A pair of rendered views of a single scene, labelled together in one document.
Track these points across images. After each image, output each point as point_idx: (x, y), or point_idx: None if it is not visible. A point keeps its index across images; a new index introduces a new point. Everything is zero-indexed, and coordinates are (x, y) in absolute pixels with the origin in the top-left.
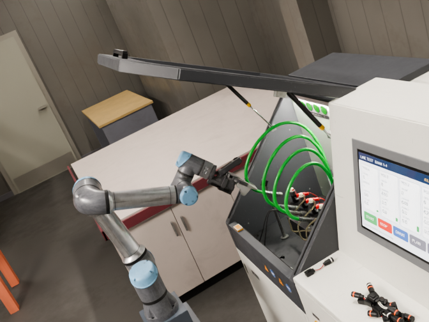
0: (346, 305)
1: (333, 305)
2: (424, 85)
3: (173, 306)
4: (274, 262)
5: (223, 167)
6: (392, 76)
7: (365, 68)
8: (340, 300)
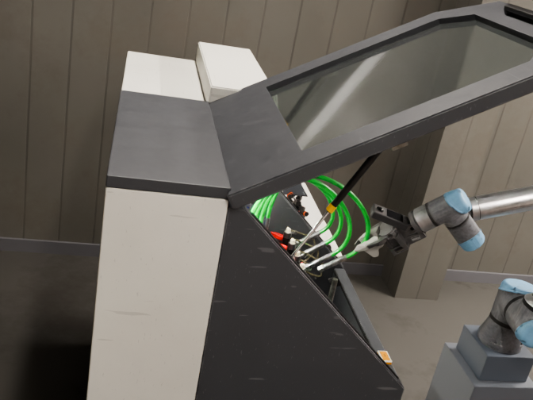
0: (313, 221)
1: (322, 225)
2: (210, 67)
3: (481, 325)
4: (352, 289)
5: (399, 218)
6: (178, 101)
7: (165, 121)
8: (315, 225)
